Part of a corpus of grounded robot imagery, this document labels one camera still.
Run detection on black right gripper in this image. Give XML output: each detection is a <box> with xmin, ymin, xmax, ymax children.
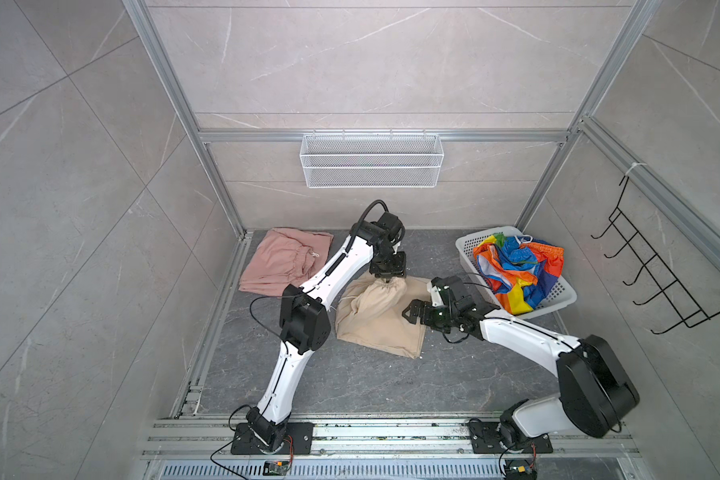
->
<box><xmin>400</xmin><ymin>300</ymin><xmax>457</xmax><ymax>332</ymax></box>

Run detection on beige shorts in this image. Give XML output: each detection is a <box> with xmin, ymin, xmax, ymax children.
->
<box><xmin>335</xmin><ymin>273</ymin><xmax>431</xmax><ymax>359</ymax></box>

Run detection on pink drawstring shorts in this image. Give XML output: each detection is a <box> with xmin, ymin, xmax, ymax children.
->
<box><xmin>239</xmin><ymin>228</ymin><xmax>334</xmax><ymax>297</ymax></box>

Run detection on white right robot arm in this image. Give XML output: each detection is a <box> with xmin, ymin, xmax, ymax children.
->
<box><xmin>402</xmin><ymin>300</ymin><xmax>640</xmax><ymax>451</ymax></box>

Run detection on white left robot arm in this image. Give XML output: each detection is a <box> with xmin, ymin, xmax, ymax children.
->
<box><xmin>237</xmin><ymin>200</ymin><xmax>406</xmax><ymax>453</ymax></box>

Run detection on multicolour orange blue shorts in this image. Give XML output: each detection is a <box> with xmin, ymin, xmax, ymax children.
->
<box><xmin>472</xmin><ymin>232</ymin><xmax>564</xmax><ymax>316</ymax></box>

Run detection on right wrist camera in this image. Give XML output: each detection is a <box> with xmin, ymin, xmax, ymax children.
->
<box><xmin>427</xmin><ymin>276</ymin><xmax>475</xmax><ymax>311</ymax></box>

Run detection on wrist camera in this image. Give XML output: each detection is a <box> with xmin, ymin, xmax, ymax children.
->
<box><xmin>374</xmin><ymin>212</ymin><xmax>405</xmax><ymax>245</ymax></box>
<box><xmin>427</xmin><ymin>276</ymin><xmax>475</xmax><ymax>311</ymax></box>

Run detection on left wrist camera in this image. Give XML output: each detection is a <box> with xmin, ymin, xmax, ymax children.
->
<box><xmin>374</xmin><ymin>212</ymin><xmax>405</xmax><ymax>245</ymax></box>

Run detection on white wire wall basket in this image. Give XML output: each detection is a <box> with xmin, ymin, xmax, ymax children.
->
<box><xmin>299</xmin><ymin>133</ymin><xmax>445</xmax><ymax>189</ymax></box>

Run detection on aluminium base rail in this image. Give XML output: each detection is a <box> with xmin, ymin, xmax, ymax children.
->
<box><xmin>137</xmin><ymin>412</ymin><xmax>651</xmax><ymax>479</ymax></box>

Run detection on black wire hook rack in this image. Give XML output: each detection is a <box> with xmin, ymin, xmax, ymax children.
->
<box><xmin>590</xmin><ymin>175</ymin><xmax>720</xmax><ymax>336</ymax></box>

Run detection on aluminium frame post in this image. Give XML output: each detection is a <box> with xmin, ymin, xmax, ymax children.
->
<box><xmin>123</xmin><ymin>0</ymin><xmax>246</xmax><ymax>239</ymax></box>

